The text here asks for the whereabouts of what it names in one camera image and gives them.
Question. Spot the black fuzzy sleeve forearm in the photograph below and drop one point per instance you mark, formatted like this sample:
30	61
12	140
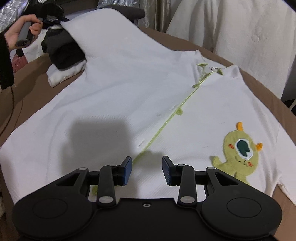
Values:
6	69

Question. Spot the person's left hand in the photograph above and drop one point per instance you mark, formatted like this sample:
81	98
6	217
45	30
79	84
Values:
12	34

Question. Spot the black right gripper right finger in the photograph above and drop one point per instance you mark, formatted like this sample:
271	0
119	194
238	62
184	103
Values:
186	178

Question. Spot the folded black garment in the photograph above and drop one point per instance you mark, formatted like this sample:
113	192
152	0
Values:
63	50

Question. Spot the white baby cardigan green trim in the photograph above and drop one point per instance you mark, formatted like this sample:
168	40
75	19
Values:
140	99

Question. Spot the folded white garment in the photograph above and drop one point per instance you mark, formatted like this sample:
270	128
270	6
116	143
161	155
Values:
57	76

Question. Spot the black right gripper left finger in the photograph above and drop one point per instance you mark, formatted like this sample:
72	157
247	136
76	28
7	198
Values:
109	177

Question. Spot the white fleece blanket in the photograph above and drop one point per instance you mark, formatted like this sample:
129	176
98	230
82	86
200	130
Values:
257	36

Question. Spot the silver quilted storage bag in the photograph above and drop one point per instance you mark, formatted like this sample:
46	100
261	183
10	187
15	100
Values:
11	11

